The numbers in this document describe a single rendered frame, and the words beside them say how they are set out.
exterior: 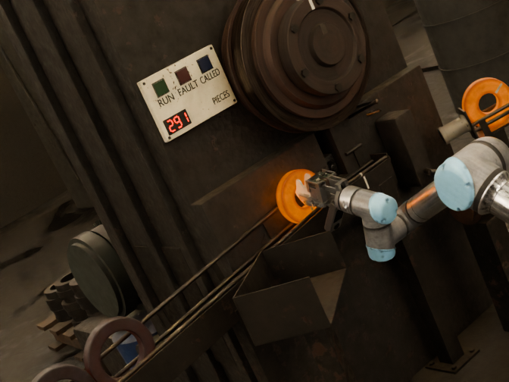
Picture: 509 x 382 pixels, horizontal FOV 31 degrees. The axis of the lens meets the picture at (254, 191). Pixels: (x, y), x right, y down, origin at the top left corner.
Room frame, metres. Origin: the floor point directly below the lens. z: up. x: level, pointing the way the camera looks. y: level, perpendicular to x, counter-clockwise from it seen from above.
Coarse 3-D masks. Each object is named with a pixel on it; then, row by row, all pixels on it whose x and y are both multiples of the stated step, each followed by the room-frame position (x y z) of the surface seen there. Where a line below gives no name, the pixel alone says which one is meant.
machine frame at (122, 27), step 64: (0, 0) 2.89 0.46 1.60; (64, 0) 2.54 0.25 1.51; (128, 0) 2.53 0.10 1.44; (192, 0) 2.63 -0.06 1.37; (64, 64) 2.70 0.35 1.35; (128, 64) 2.48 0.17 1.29; (384, 64) 2.93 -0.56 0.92; (64, 128) 2.89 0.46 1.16; (128, 128) 2.54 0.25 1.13; (192, 128) 2.53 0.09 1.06; (256, 128) 2.64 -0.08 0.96; (128, 192) 2.71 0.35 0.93; (192, 192) 2.49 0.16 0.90; (256, 192) 2.52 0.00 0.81; (128, 256) 2.89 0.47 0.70; (192, 256) 2.54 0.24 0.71; (448, 256) 2.83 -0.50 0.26; (384, 320) 2.65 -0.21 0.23
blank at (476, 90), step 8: (480, 80) 2.75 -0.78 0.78; (488, 80) 2.74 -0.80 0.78; (496, 80) 2.74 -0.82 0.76; (472, 88) 2.74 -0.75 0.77; (480, 88) 2.74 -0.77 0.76; (488, 88) 2.74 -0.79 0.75; (496, 88) 2.74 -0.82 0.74; (504, 88) 2.74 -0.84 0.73; (464, 96) 2.76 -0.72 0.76; (472, 96) 2.74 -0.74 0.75; (480, 96) 2.74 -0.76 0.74; (496, 96) 2.75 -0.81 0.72; (504, 96) 2.74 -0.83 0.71; (464, 104) 2.75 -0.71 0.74; (472, 104) 2.75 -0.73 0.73; (496, 104) 2.77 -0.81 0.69; (504, 104) 2.74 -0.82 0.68; (472, 112) 2.75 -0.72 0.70; (480, 112) 2.74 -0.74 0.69; (488, 112) 2.77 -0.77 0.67; (472, 120) 2.75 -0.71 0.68; (488, 120) 2.74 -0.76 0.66; (504, 120) 2.74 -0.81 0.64
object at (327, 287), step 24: (312, 240) 2.24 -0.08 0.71; (264, 264) 2.29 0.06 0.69; (288, 264) 2.28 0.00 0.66; (312, 264) 2.25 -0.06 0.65; (336, 264) 2.23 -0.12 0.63; (240, 288) 2.11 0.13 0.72; (264, 288) 2.23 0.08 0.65; (288, 288) 2.01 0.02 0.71; (312, 288) 1.98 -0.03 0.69; (336, 288) 2.14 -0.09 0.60; (240, 312) 2.06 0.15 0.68; (264, 312) 2.04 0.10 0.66; (288, 312) 2.02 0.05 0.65; (312, 312) 1.99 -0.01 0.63; (264, 336) 2.05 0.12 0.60; (288, 336) 2.03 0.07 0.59; (312, 336) 2.14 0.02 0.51; (336, 336) 2.18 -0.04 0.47; (336, 360) 2.13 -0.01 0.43
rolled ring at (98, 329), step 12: (108, 324) 2.14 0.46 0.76; (120, 324) 2.16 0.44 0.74; (132, 324) 2.17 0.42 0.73; (144, 324) 2.19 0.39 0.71; (96, 336) 2.12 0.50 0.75; (108, 336) 2.14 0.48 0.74; (144, 336) 2.18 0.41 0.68; (84, 348) 2.13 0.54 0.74; (96, 348) 2.12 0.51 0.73; (144, 348) 2.17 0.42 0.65; (84, 360) 2.12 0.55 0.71; (96, 360) 2.11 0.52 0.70; (96, 372) 2.10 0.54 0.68
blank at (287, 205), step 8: (288, 176) 2.51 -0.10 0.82; (296, 176) 2.52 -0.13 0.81; (280, 184) 2.51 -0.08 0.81; (288, 184) 2.50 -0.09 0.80; (280, 192) 2.49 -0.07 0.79; (288, 192) 2.50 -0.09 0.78; (280, 200) 2.49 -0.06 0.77; (288, 200) 2.49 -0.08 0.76; (280, 208) 2.50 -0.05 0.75; (288, 208) 2.48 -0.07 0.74; (296, 208) 2.50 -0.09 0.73; (304, 208) 2.51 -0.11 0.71; (312, 208) 2.52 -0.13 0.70; (288, 216) 2.49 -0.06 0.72; (296, 216) 2.49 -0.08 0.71; (304, 216) 2.50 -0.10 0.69
